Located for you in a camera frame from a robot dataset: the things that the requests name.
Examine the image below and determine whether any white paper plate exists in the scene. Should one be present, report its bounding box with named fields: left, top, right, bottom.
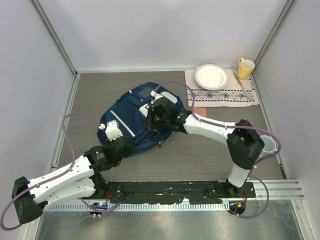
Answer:
left=194, top=64, right=230, bottom=91

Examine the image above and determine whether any pale blue mug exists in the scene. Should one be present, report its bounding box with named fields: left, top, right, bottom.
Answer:
left=259, top=135, right=278, bottom=157

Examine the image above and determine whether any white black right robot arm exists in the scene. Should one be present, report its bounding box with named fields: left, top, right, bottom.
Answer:
left=139, top=96, right=265, bottom=198

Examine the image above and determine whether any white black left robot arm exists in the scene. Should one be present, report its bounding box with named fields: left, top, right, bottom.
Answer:
left=11, top=136, right=135, bottom=225

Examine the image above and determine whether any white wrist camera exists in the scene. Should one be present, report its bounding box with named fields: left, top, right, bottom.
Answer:
left=150, top=90, right=163, bottom=103
left=98, top=120, right=124, bottom=141

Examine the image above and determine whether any pink handled knife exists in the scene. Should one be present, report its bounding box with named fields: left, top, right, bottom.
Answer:
left=233, top=69, right=251, bottom=101

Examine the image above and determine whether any yellow mug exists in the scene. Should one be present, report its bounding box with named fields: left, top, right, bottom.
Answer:
left=237, top=57, right=255, bottom=80

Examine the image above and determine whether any brown leather wallet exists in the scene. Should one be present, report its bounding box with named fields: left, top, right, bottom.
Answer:
left=193, top=107, right=207, bottom=117

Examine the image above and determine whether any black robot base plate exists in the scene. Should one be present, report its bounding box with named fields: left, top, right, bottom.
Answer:
left=105, top=180, right=256, bottom=205

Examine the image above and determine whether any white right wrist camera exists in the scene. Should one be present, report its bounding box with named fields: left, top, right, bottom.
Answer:
left=150, top=90, right=163, bottom=103

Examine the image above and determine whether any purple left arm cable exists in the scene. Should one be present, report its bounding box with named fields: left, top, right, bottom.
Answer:
left=0, top=113, right=123, bottom=230

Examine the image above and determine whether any patterned white placemat cloth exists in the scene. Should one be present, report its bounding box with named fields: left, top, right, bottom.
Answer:
left=184, top=69, right=260, bottom=108

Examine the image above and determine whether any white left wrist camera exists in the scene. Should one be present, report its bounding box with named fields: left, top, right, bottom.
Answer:
left=98, top=120, right=124, bottom=141

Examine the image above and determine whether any navy blue student backpack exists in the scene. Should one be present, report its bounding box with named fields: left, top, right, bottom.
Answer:
left=100, top=82, right=173, bottom=156

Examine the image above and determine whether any aluminium front rail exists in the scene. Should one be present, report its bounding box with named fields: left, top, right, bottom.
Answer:
left=251, top=179, right=305, bottom=200

